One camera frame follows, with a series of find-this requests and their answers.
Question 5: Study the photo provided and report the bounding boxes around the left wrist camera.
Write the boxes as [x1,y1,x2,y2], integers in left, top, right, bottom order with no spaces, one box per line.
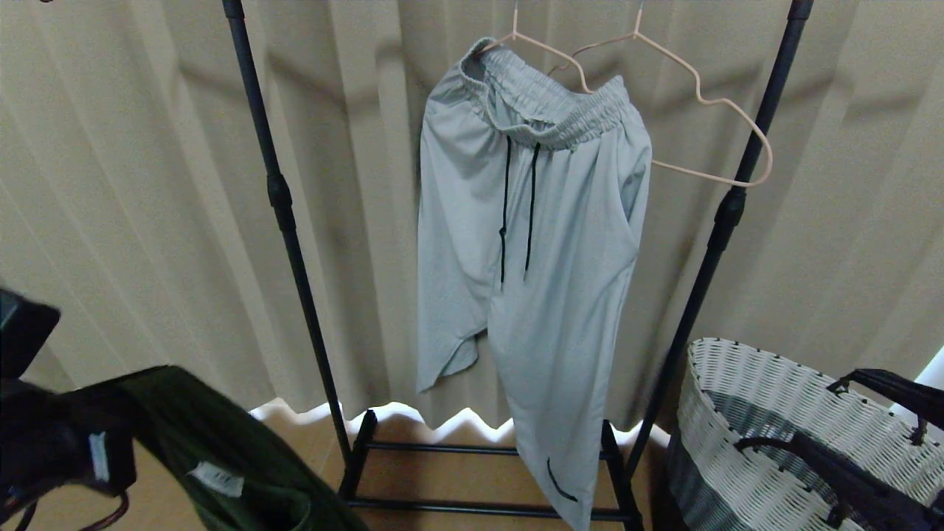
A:
[0,288,61,381]

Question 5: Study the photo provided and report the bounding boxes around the pale grey shorts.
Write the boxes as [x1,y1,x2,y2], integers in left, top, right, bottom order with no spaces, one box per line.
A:
[417,37,653,531]

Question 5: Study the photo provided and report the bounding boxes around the white laundry basket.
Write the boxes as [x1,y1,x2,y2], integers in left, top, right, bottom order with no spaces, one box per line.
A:
[664,338,944,531]

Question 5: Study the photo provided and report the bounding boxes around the black clothes rack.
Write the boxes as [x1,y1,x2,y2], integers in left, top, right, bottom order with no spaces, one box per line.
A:
[221,0,816,530]

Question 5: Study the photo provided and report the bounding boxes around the beige curtain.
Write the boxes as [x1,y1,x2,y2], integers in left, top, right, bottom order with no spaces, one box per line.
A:
[0,0,944,443]

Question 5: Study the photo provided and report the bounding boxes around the green garment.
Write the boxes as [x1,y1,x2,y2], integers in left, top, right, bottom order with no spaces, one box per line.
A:
[111,365,369,531]

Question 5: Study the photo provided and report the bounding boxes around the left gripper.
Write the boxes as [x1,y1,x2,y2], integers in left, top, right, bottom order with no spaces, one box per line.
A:
[0,380,137,496]

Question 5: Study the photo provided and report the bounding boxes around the pink clothes hanger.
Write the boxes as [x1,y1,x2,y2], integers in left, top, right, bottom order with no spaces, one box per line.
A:
[546,4,774,187]
[476,4,594,93]

